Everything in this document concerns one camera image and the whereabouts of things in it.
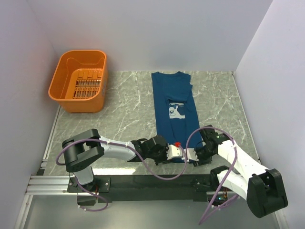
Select blue t shirt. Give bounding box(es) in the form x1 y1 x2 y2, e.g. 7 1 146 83
151 72 203 148

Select black base beam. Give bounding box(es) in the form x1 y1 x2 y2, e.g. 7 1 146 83
66 173 238 206

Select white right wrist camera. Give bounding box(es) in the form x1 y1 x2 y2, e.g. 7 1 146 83
185 148 199 163

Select orange plastic basket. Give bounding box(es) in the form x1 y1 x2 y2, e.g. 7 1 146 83
48 50 108 113

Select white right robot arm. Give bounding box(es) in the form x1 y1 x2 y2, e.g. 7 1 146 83
195 125 288 218

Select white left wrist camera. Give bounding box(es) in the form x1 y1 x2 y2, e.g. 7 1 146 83
167 142 185 163

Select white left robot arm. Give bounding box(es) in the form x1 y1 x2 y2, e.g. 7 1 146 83
62 129 169 192

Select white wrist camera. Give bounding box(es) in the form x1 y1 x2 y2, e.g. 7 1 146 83
185 148 199 163
167 142 185 163

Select aluminium frame rail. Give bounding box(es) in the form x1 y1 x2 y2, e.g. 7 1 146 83
25 173 72 196

